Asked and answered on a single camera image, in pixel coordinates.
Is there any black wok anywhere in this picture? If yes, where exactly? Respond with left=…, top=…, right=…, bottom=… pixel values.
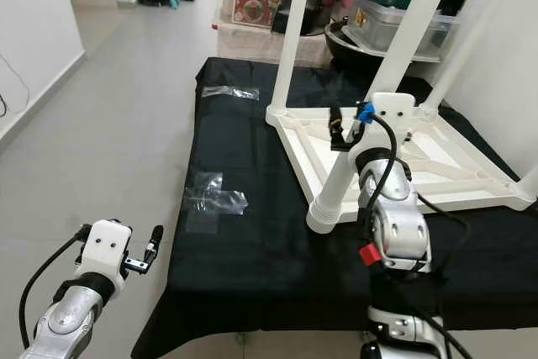
left=324, top=18, right=413, bottom=70

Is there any black tablecloth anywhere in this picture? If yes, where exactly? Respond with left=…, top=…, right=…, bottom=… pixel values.
left=130, top=56, right=538, bottom=359

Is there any clear plastic storage container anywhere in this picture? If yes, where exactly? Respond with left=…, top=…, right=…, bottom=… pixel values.
left=340, top=2, right=459, bottom=59

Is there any clear tape strip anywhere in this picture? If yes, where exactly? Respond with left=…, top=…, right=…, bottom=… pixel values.
left=202, top=86, right=260, bottom=101

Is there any beige patterned cloth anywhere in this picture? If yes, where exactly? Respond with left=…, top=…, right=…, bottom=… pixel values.
left=214, top=21, right=333, bottom=66

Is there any red printed carton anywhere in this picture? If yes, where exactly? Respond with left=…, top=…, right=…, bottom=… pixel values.
left=231, top=0, right=291, bottom=28

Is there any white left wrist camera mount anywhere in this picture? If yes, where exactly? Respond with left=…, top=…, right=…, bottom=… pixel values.
left=80, top=219, right=133, bottom=293

